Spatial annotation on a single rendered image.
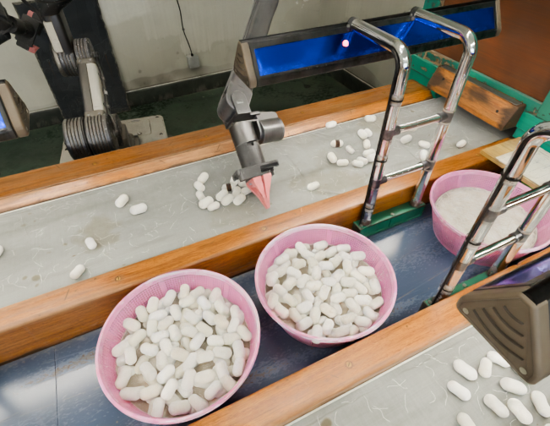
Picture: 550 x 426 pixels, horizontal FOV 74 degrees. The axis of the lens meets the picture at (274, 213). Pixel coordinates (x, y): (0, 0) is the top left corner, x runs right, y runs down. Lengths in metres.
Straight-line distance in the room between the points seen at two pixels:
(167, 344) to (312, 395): 0.25
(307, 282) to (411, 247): 0.31
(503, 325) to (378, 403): 0.34
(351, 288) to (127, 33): 2.44
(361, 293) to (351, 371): 0.17
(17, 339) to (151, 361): 0.25
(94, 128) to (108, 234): 0.40
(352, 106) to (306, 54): 0.54
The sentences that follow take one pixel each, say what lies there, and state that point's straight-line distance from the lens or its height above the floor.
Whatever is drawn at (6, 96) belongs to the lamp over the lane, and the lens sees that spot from 0.66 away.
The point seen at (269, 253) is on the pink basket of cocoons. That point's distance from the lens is 0.75.
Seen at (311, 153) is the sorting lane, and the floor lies 0.74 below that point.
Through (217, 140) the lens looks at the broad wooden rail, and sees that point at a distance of 1.06.
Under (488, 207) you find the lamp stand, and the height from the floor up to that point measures 0.98.
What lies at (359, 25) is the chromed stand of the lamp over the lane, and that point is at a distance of 0.76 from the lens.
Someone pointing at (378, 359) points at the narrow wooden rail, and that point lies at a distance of 0.64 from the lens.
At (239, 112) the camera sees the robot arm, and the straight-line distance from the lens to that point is 0.84.
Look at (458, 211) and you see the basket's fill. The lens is 0.96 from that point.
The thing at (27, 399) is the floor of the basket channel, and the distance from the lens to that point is 0.81.
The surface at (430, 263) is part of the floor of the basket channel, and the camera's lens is 0.91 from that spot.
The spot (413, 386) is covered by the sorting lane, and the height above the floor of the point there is 0.74.
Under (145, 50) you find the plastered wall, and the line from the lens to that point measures 2.91.
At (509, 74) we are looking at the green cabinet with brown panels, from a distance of 1.26.
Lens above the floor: 1.34
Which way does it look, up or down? 44 degrees down
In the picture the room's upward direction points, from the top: straight up
